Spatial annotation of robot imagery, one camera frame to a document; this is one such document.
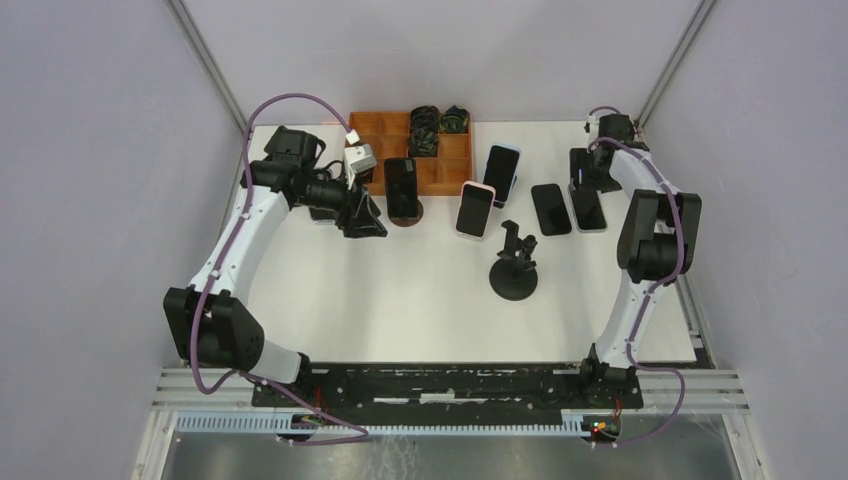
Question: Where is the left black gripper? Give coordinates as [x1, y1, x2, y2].
[296, 166, 387, 240]

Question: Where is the white-blue case phone front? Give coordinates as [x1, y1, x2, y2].
[570, 189, 607, 233]

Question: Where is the black phone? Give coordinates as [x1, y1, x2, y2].
[384, 157, 418, 219]
[531, 183, 573, 236]

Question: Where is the pink case phone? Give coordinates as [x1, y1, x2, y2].
[455, 181, 496, 240]

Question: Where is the black clamp stand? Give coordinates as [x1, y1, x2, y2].
[489, 220, 539, 301]

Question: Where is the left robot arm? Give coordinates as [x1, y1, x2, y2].
[163, 127, 388, 408]

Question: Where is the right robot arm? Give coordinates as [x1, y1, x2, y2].
[568, 106, 702, 408]

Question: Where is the round wooden phone stand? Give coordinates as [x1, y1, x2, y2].
[389, 200, 424, 227]

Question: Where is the phone with clear case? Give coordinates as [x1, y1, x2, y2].
[309, 207, 336, 225]

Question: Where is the black phone on wooden stand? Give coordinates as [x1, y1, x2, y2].
[384, 157, 418, 219]

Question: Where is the blue case phone rear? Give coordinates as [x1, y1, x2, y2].
[483, 143, 521, 209]

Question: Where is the orange compartment tray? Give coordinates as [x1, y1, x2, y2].
[348, 111, 475, 196]

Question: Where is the black coiled band middle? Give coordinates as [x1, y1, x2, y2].
[408, 129, 440, 158]

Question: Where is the black coiled band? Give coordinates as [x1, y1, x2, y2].
[408, 129, 440, 158]
[409, 105, 441, 133]

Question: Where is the black coiled band top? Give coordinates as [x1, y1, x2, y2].
[409, 105, 441, 133]

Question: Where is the green-black coiled band right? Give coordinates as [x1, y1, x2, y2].
[439, 105, 470, 134]

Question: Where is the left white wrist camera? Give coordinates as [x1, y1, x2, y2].
[343, 128, 378, 179]

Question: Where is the aluminium rail frame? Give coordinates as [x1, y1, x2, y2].
[150, 317, 751, 415]

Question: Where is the white slotted cable duct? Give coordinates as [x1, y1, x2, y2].
[173, 410, 624, 439]

